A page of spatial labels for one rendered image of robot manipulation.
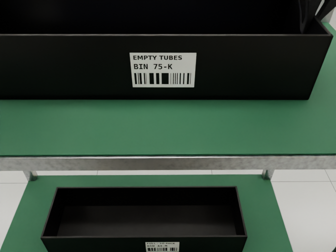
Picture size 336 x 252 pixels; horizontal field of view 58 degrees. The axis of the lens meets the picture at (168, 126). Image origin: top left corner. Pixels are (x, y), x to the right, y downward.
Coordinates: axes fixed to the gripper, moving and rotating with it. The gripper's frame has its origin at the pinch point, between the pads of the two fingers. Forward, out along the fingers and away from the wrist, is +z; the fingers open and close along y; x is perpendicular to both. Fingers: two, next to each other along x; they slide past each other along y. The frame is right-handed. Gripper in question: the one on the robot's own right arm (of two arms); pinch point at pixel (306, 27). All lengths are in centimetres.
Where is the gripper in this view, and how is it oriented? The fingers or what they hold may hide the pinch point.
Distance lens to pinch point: 56.7
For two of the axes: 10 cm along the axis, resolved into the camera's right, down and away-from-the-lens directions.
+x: 0.0, 6.9, -7.3
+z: 0.1, 7.3, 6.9
